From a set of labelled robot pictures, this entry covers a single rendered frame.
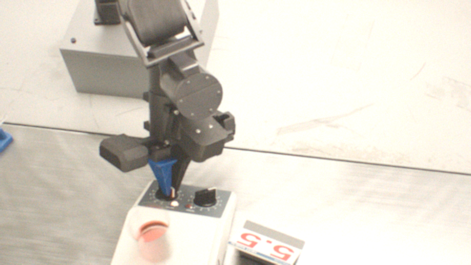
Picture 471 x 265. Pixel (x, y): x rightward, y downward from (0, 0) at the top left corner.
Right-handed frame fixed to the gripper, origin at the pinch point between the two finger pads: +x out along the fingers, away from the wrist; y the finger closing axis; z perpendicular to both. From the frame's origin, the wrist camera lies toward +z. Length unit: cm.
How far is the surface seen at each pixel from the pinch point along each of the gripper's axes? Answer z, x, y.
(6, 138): -29.2, 3.6, -10.3
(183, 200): 1.6, 4.2, 1.0
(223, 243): 9.0, 7.8, 2.2
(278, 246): 13.1, 8.9, 8.7
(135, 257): 5.9, 6.4, -9.8
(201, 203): 4.2, 3.8, 2.1
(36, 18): -47.9, -8.7, 5.1
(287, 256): 15.4, 8.7, 8.0
